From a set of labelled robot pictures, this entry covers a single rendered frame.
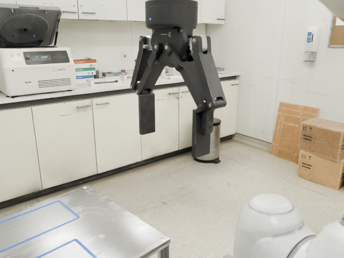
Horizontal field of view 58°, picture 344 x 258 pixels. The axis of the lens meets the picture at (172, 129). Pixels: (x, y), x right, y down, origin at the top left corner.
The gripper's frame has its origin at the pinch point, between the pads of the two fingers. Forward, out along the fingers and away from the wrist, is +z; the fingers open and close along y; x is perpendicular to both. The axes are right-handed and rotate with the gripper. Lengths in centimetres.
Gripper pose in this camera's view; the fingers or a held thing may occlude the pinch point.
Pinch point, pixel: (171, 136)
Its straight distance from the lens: 49.4
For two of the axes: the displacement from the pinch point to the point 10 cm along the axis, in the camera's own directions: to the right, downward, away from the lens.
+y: -6.3, -2.3, 7.4
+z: 0.0, 9.6, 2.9
